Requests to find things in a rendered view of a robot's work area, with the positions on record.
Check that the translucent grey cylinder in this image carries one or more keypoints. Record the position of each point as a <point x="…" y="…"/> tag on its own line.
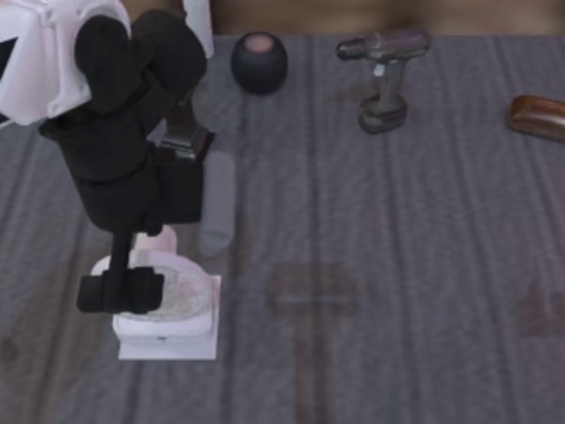
<point x="216" y="203"/>

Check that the black round speaker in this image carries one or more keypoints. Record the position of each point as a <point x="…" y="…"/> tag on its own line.
<point x="259" y="62"/>

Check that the brown wooden block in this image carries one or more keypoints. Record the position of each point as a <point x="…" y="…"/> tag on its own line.
<point x="538" y="115"/>

